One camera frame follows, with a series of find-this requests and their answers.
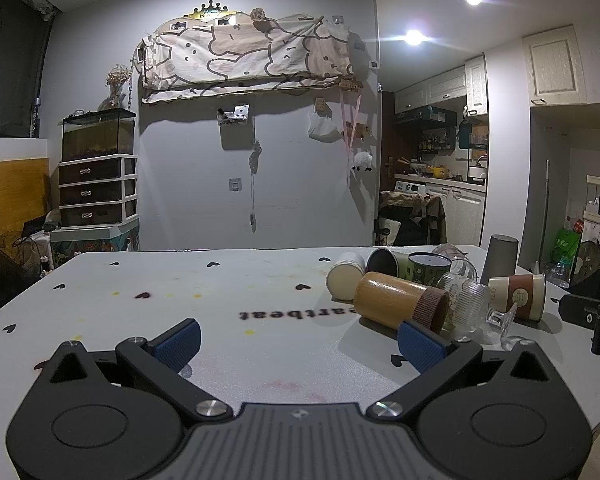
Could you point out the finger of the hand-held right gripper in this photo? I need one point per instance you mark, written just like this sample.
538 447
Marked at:
580 311

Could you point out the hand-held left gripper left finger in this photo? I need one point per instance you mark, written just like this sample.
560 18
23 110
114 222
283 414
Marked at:
179 344

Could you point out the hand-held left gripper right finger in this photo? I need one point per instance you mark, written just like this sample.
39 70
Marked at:
421 349

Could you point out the bamboo cup with brown sleeve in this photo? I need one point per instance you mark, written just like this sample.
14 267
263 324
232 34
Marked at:
396 301

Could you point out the ribbed clear glass cup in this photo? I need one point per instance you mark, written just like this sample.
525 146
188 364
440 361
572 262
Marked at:
464 305

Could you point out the brown and cream paper cup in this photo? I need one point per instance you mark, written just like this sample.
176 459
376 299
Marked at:
519 296

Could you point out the green cup with dark lid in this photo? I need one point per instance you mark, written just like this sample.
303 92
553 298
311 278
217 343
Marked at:
429 269

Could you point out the dark green paper cup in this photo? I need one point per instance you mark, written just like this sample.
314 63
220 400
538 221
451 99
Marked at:
386 262

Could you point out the green plastic bag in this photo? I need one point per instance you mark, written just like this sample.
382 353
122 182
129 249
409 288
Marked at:
565 252

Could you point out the clear glass goblet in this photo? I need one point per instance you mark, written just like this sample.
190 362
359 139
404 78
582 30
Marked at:
502 322

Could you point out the grey metal tumbler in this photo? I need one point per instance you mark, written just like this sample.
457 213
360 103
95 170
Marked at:
500 256

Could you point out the chair with dark jacket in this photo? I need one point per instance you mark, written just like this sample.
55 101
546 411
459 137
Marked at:
412 220

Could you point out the white washing machine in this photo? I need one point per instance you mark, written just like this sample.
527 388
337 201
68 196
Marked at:
460 215

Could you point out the white plastic drawer unit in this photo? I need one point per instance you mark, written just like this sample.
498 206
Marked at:
97 190

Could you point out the sheep plush toy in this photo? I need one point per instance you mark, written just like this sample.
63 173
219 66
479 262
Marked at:
362 160

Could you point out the wooden board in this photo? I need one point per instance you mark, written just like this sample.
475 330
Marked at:
10 200

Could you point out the glass fish tank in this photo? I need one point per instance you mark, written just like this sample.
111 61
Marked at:
97 135

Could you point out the pink ribbons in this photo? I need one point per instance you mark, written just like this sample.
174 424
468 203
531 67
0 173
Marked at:
351 125

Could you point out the white plastic bag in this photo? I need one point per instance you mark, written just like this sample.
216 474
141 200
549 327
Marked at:
322 126

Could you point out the white kitchen cabinets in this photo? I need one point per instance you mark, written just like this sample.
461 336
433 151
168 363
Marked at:
440 87

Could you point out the dried flowers in vase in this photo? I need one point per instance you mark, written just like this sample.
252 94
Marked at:
117 80

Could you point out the printed blanket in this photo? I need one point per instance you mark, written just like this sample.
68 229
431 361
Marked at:
240 52

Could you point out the gold crown decoration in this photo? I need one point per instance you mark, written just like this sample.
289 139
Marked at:
211 10

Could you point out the white wall socket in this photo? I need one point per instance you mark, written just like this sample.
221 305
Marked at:
235 184

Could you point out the small wall holder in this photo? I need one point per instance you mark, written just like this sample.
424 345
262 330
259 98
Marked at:
234 114

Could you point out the white wall cabinet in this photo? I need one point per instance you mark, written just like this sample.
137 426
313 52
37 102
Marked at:
555 62

